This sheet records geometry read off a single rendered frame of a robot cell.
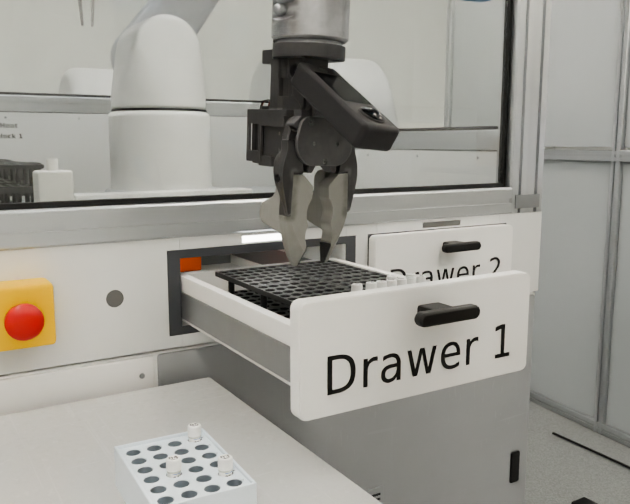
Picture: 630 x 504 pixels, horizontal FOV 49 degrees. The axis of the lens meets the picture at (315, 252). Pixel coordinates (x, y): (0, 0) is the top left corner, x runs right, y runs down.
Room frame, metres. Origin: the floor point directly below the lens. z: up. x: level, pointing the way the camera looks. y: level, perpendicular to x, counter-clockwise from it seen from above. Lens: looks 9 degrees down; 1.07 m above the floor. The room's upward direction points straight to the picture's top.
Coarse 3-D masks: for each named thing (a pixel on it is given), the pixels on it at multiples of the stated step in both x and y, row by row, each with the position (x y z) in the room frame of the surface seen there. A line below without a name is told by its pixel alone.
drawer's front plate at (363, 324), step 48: (384, 288) 0.66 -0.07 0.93; (432, 288) 0.67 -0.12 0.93; (480, 288) 0.70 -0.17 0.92; (528, 288) 0.74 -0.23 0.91; (336, 336) 0.61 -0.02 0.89; (384, 336) 0.64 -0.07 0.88; (432, 336) 0.67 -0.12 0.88; (480, 336) 0.71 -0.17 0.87; (336, 384) 0.61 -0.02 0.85; (384, 384) 0.64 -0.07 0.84; (432, 384) 0.67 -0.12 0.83
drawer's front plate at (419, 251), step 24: (384, 240) 1.04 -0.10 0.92; (408, 240) 1.06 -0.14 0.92; (432, 240) 1.09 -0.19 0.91; (456, 240) 1.11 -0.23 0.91; (480, 240) 1.14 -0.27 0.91; (504, 240) 1.17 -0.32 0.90; (384, 264) 1.04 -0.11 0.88; (408, 264) 1.06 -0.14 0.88; (432, 264) 1.09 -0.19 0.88; (456, 264) 1.11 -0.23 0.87; (480, 264) 1.14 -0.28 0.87; (504, 264) 1.17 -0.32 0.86
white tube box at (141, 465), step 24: (120, 456) 0.57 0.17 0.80; (144, 456) 0.57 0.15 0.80; (168, 456) 0.57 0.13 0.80; (192, 456) 0.57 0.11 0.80; (216, 456) 0.57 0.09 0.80; (120, 480) 0.57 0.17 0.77; (144, 480) 0.53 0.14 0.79; (168, 480) 0.53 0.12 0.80; (192, 480) 0.53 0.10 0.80; (216, 480) 0.53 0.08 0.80; (240, 480) 0.53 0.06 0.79
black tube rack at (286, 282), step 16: (224, 272) 0.90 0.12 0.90; (240, 272) 0.89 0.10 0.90; (256, 272) 0.89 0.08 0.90; (272, 272) 0.89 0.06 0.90; (288, 272) 0.89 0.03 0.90; (304, 272) 0.90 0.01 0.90; (320, 272) 0.89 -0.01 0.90; (336, 272) 0.89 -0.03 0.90; (352, 272) 0.89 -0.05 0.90; (368, 272) 0.89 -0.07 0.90; (256, 288) 0.79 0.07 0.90; (272, 288) 0.79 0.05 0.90; (288, 288) 0.79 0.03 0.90; (304, 288) 0.79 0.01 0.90; (320, 288) 0.80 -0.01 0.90; (336, 288) 0.79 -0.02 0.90; (256, 304) 0.83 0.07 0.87; (272, 304) 0.83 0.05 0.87; (288, 304) 0.73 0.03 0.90
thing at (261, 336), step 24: (360, 264) 0.98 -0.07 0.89; (192, 288) 0.86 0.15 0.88; (216, 288) 0.82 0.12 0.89; (240, 288) 0.95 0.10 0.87; (192, 312) 0.86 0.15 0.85; (216, 312) 0.79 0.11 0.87; (240, 312) 0.74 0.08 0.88; (264, 312) 0.70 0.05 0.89; (216, 336) 0.79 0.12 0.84; (240, 336) 0.74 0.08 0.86; (264, 336) 0.69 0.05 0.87; (288, 336) 0.65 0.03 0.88; (264, 360) 0.69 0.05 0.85; (288, 360) 0.64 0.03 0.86; (288, 384) 0.65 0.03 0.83
